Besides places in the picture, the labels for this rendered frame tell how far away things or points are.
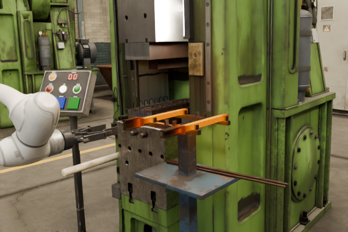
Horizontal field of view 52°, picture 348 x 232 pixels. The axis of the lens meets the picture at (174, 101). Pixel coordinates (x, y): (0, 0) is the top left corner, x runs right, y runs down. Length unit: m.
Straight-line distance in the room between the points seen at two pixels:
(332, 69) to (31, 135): 6.41
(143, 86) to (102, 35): 8.99
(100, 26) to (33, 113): 10.17
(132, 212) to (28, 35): 4.92
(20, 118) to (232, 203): 1.27
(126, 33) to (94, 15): 9.08
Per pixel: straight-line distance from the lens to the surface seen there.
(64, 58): 6.96
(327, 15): 7.19
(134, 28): 2.03
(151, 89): 2.34
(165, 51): 2.04
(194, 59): 1.89
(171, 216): 2.06
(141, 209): 2.16
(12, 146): 1.22
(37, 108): 1.10
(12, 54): 6.77
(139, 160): 2.05
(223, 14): 1.83
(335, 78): 7.13
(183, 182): 1.59
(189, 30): 1.89
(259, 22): 2.14
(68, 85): 2.35
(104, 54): 11.25
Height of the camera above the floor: 1.35
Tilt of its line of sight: 9 degrees down
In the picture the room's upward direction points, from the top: 1 degrees counter-clockwise
